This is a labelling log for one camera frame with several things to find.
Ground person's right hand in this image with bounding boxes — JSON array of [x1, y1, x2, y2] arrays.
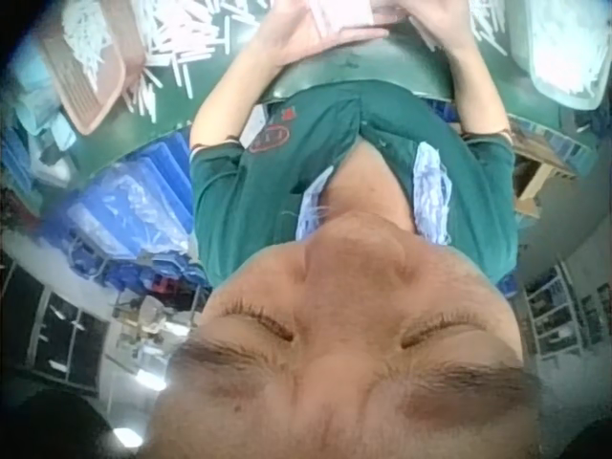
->
[[371, 0, 477, 55]]

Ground person's left hand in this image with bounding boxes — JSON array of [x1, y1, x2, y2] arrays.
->
[[268, 0, 391, 67]]

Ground pink packet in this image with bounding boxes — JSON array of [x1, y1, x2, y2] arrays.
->
[[308, 0, 380, 38]]

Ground small heap of white sticks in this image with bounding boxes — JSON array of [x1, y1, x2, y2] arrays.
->
[[470, 0, 511, 56]]

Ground pale grey plastic tray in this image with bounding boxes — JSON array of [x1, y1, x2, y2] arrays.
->
[[510, 0, 611, 111]]

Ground white sticks in grey tray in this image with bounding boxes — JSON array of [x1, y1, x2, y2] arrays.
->
[[529, 9, 607, 99]]

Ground heap of loose white sticks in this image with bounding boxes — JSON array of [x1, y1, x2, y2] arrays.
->
[[121, 0, 259, 123]]

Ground white sticks in pink tray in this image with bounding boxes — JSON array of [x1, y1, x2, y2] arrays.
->
[[61, 0, 126, 92]]

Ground pink plastic tray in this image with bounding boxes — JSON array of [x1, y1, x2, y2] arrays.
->
[[36, 28, 129, 137]]

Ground stack of blue plastic crates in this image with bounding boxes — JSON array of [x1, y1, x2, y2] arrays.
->
[[61, 131, 211, 288]]

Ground clear plastic bag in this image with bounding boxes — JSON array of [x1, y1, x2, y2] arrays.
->
[[69, 162, 192, 259]]

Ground metal storage shelf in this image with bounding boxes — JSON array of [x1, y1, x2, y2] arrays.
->
[[523, 260, 608, 358]]

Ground light blue plastic bag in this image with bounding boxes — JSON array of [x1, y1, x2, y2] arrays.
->
[[11, 59, 80, 142]]

